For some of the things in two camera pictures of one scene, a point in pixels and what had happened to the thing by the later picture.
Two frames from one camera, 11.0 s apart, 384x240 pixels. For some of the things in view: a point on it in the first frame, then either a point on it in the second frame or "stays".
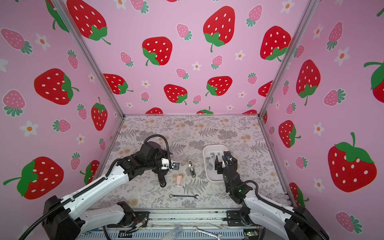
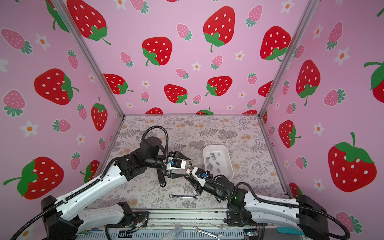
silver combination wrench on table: (184, 196) stays
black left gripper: (164, 154) -> (175, 175)
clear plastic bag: (174, 234) stays
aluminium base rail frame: (178, 224) stays
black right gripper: (219, 166) -> (197, 185)
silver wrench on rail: (218, 236) stays
